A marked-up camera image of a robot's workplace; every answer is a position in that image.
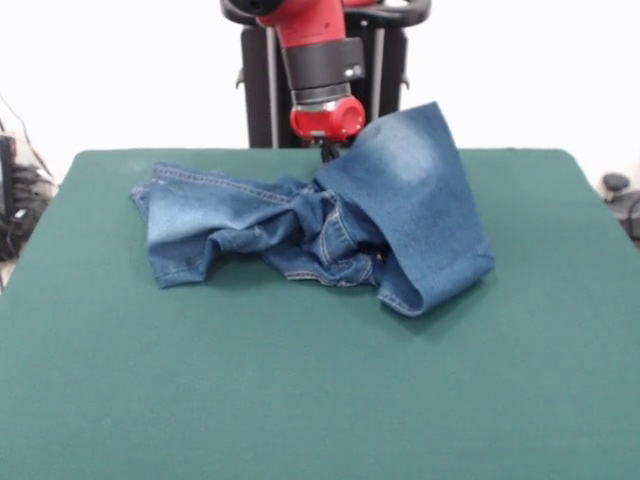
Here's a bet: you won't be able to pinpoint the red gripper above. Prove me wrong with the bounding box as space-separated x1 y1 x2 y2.
289 95 367 164

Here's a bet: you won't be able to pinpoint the blue denim jeans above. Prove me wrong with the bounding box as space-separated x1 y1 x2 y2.
129 101 496 318

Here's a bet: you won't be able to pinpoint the dark green table cloth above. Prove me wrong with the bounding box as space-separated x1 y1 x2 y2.
0 147 640 480

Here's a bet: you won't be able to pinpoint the black equipment box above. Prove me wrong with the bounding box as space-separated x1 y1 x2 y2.
0 133 16 221

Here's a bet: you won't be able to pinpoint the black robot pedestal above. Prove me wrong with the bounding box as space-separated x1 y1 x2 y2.
219 0 432 149

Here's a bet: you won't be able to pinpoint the black cable bundle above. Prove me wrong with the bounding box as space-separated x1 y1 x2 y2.
0 164 55 262

